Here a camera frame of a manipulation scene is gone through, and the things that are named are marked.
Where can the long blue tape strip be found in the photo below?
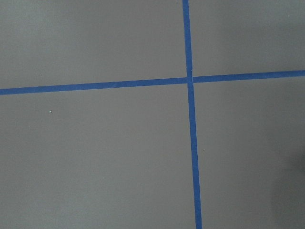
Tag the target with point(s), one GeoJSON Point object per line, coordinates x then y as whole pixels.
{"type": "Point", "coordinates": [192, 116]}

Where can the crosswise blue tape strip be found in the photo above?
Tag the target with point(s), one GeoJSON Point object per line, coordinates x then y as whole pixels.
{"type": "Point", "coordinates": [150, 82]}

